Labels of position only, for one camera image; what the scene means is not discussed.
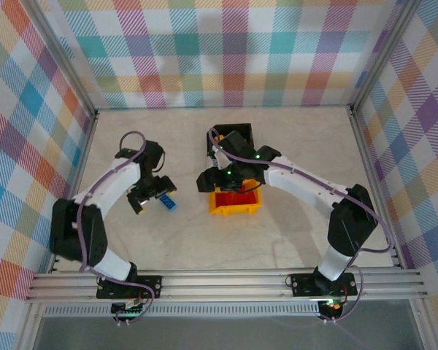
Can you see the blue long lego brick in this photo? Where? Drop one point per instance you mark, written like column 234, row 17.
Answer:
column 169, row 203

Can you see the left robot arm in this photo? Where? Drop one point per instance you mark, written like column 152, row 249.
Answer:
column 117, row 178

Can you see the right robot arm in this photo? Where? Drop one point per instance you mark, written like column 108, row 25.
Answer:
column 303, row 178

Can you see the red wide lego brick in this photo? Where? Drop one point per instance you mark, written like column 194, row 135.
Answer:
column 241, row 201

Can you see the black plastic bin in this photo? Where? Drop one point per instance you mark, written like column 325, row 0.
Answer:
column 237, row 127

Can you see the yellow plastic bin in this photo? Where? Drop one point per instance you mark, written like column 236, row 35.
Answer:
column 233, row 211

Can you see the plaid cloth backdrop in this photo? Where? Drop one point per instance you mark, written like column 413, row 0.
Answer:
column 423, row 146
column 219, row 54
column 14, row 146

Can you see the small circuit board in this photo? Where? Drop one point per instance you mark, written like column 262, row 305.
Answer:
column 332, row 305
column 127, row 310

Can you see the aluminium side rail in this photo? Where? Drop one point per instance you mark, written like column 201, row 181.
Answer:
column 83, row 156
column 363, row 146

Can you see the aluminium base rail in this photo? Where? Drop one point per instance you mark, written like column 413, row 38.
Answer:
column 222, row 284

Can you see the aluminium frame post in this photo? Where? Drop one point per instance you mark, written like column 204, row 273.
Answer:
column 383, row 54
column 62, row 58

